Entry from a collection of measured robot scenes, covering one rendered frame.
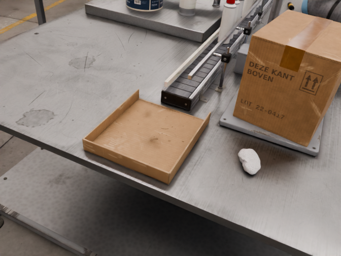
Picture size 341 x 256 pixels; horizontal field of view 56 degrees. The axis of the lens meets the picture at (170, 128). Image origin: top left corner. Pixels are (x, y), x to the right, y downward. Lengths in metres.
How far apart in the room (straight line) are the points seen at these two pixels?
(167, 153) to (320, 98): 0.43
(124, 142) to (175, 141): 0.15
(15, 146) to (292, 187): 1.80
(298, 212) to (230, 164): 0.21
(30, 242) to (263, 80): 1.33
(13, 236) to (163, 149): 1.11
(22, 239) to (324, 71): 1.50
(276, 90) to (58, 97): 0.69
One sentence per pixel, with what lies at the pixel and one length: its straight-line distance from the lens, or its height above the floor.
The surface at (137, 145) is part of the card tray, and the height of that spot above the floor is 0.83.
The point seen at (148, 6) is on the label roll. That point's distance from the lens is 1.75.
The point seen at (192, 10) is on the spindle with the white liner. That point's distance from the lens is 1.74.
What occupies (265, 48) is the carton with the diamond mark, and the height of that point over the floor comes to 1.10.
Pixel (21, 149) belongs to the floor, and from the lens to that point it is 2.26.
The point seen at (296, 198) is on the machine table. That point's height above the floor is 0.83.
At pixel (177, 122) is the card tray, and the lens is 1.00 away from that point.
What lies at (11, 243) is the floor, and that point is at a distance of 1.80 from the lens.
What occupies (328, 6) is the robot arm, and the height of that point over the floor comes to 1.05.
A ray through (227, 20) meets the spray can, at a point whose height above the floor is 0.99.
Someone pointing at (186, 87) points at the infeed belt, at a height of 0.88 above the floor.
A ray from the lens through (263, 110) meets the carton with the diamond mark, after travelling 0.99.
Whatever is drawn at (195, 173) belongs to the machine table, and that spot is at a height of 0.83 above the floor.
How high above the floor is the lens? 1.44
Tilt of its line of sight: 38 degrees down
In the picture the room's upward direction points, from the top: 5 degrees clockwise
